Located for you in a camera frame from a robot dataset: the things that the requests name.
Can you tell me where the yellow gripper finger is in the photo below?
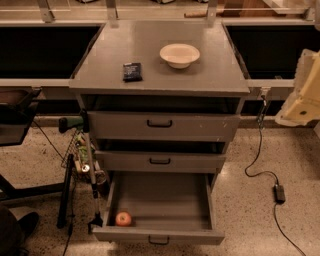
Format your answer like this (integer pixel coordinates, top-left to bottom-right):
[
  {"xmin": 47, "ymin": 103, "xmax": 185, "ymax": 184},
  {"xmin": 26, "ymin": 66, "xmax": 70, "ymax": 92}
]
[{"xmin": 275, "ymin": 49, "xmax": 320, "ymax": 127}]

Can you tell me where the red apple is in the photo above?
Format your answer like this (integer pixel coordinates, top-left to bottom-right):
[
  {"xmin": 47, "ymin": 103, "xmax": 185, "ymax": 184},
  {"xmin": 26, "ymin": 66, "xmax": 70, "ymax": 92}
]
[{"xmin": 115, "ymin": 211, "xmax": 132, "ymax": 227}]

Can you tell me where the grey drawer cabinet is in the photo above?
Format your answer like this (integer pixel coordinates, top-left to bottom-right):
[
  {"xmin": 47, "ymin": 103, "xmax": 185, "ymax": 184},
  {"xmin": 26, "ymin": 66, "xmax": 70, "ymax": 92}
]
[{"xmin": 68, "ymin": 19, "xmax": 251, "ymax": 178}]

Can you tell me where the grey bottom drawer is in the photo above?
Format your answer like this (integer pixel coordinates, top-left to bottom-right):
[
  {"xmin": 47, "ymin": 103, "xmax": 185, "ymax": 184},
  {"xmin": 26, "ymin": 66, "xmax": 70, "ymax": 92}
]
[{"xmin": 93, "ymin": 172, "xmax": 224, "ymax": 245}]

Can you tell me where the grey top drawer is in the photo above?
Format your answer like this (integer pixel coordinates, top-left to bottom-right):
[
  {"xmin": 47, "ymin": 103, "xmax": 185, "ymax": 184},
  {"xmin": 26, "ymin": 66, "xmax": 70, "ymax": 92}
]
[{"xmin": 88, "ymin": 111, "xmax": 240, "ymax": 142}]

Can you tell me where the black power adapter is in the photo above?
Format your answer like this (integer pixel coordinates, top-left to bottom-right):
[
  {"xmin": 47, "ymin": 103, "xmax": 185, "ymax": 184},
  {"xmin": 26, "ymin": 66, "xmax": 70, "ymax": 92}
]
[{"xmin": 273, "ymin": 184, "xmax": 286, "ymax": 204}]

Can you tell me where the white bowl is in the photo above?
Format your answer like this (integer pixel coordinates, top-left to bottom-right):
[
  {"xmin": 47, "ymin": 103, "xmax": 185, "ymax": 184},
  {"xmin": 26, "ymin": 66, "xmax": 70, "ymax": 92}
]
[{"xmin": 160, "ymin": 43, "xmax": 200, "ymax": 69}]

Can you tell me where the dark blue snack packet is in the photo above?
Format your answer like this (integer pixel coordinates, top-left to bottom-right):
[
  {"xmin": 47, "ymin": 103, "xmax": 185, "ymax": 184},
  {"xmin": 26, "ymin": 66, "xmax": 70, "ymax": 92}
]
[{"xmin": 123, "ymin": 63, "xmax": 142, "ymax": 82}]

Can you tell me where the black stand pole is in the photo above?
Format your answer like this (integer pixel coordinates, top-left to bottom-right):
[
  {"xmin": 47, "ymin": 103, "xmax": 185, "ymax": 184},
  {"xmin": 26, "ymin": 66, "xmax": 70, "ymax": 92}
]
[{"xmin": 57, "ymin": 154, "xmax": 74, "ymax": 229}]

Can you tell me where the black shoe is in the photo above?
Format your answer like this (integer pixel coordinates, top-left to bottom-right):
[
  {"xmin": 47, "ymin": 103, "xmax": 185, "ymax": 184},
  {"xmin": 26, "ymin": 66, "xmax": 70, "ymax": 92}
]
[{"xmin": 18, "ymin": 212, "xmax": 39, "ymax": 238}]

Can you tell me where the black power cable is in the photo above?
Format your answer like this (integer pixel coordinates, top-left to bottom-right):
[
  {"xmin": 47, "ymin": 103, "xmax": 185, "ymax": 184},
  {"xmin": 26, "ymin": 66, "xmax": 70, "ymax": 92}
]
[{"xmin": 244, "ymin": 96, "xmax": 307, "ymax": 256}]

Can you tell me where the grabber stick with green handle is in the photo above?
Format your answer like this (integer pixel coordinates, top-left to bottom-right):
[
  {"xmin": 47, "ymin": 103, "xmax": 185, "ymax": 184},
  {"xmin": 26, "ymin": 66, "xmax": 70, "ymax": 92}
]
[{"xmin": 59, "ymin": 109, "xmax": 103, "ymax": 234}]

